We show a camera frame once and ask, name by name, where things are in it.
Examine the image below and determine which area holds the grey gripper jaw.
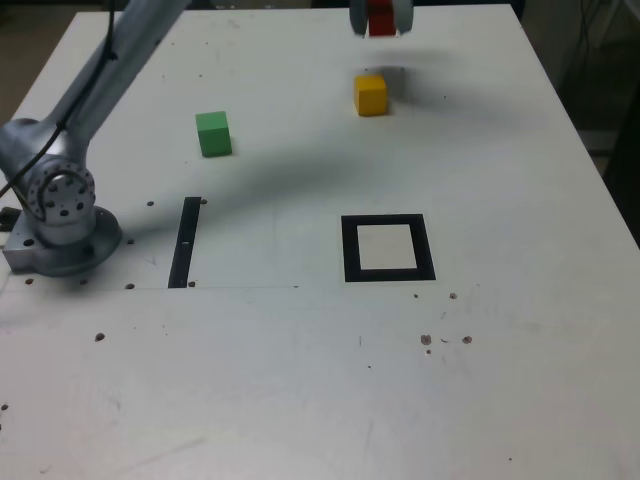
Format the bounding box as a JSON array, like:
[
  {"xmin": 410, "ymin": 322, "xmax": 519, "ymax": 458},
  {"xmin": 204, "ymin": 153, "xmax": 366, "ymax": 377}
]
[
  {"xmin": 348, "ymin": 0, "xmax": 372, "ymax": 39},
  {"xmin": 392, "ymin": 0, "xmax": 416, "ymax": 36}
]

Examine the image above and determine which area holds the red cube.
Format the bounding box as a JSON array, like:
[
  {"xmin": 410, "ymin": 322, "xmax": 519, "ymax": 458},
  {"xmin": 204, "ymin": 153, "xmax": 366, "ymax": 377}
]
[{"xmin": 368, "ymin": 0, "xmax": 397, "ymax": 38}]

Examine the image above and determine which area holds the yellow cube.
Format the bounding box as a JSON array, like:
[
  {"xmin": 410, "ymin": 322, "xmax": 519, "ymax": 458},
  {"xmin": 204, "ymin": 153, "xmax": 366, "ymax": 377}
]
[{"xmin": 353, "ymin": 74, "xmax": 389, "ymax": 118}]

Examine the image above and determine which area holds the green cube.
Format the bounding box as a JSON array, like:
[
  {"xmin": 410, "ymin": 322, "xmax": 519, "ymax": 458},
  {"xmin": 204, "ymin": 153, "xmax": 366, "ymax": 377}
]
[{"xmin": 194, "ymin": 110, "xmax": 233, "ymax": 158}]

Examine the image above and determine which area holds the black tape square outline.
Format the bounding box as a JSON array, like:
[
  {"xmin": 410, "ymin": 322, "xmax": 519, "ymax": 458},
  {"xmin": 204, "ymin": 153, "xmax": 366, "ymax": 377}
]
[{"xmin": 340, "ymin": 213, "xmax": 437, "ymax": 284}]

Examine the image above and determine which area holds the black tape strip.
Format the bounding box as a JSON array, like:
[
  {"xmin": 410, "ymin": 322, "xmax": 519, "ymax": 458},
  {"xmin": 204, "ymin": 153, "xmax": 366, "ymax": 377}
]
[{"xmin": 167, "ymin": 196, "xmax": 202, "ymax": 290}]

